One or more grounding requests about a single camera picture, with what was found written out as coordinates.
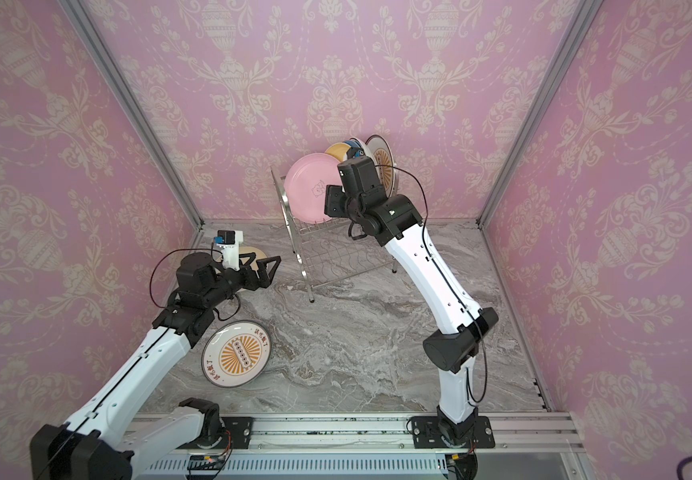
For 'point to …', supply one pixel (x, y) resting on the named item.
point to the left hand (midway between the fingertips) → (268, 258)
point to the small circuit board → (205, 462)
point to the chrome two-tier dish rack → (326, 251)
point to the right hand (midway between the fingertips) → (338, 194)
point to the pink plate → (306, 180)
